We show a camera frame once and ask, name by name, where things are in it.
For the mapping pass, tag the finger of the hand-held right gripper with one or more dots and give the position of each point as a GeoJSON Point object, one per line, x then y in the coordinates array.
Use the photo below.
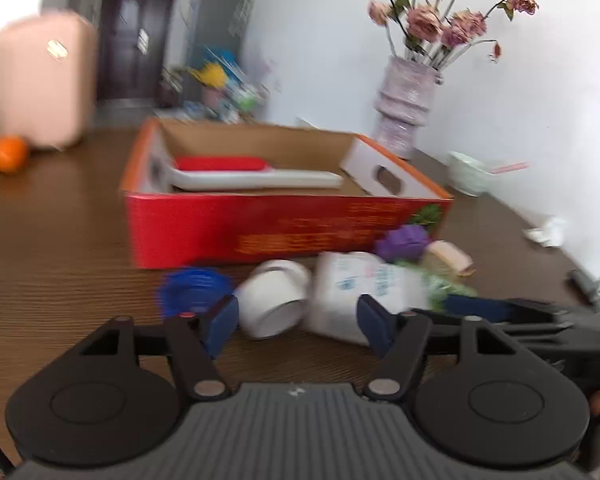
{"type": "Point", "coordinates": [520, 329]}
{"type": "Point", "coordinates": [480, 307]}

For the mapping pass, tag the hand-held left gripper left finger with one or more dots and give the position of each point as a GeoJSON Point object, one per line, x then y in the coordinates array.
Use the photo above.
{"type": "Point", "coordinates": [221, 324]}

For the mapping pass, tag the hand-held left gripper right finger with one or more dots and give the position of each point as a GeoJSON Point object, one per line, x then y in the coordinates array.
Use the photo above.
{"type": "Point", "coordinates": [372, 325]}

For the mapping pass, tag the green packet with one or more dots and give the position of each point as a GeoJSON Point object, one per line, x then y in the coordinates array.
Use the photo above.
{"type": "Point", "coordinates": [445, 287]}

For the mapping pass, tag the white plastic bottle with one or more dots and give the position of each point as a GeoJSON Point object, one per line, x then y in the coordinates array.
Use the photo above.
{"type": "Point", "coordinates": [340, 285]}

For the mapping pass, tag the beige block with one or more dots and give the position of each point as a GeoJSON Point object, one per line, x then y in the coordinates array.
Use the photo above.
{"type": "Point", "coordinates": [447, 255]}

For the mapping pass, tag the white cup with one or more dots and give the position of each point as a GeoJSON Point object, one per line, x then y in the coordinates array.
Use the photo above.
{"type": "Point", "coordinates": [280, 290]}

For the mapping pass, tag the red cardboard box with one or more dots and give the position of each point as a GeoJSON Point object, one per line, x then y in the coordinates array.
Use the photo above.
{"type": "Point", "coordinates": [280, 230]}

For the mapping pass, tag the blue ribbed lid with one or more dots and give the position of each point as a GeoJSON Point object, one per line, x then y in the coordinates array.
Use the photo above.
{"type": "Point", "coordinates": [190, 285]}

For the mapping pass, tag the purple artificial flower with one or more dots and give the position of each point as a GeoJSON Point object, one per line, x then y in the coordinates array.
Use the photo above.
{"type": "Point", "coordinates": [402, 242]}

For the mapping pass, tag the crumpled white tissue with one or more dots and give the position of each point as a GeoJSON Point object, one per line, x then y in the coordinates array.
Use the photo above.
{"type": "Point", "coordinates": [547, 232]}

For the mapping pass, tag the pale green bowl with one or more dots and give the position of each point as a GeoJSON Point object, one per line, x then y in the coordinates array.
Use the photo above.
{"type": "Point", "coordinates": [467, 175]}

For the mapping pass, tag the pink straw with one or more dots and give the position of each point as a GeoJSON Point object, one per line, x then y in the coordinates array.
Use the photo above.
{"type": "Point", "coordinates": [510, 166]}

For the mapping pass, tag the white brush with red pad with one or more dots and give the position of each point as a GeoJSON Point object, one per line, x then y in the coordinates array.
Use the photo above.
{"type": "Point", "coordinates": [260, 179]}

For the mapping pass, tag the purple textured vase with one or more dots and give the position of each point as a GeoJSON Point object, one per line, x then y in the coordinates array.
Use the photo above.
{"type": "Point", "coordinates": [405, 110]}

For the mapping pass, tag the yellow toy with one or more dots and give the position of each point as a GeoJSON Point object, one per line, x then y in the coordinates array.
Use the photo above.
{"type": "Point", "coordinates": [207, 72]}

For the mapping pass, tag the orange fruit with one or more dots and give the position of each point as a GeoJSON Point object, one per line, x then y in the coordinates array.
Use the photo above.
{"type": "Point", "coordinates": [10, 155]}

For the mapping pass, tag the dark brown door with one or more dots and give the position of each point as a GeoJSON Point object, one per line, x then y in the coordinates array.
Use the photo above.
{"type": "Point", "coordinates": [130, 60]}

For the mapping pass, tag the bunch of dried pink roses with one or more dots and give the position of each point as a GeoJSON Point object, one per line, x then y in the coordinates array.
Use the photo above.
{"type": "Point", "coordinates": [425, 22]}

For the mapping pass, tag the grey refrigerator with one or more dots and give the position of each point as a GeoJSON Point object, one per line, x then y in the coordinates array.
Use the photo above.
{"type": "Point", "coordinates": [217, 20]}

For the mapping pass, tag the pink suitcase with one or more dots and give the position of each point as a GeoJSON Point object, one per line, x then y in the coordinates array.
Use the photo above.
{"type": "Point", "coordinates": [30, 85]}

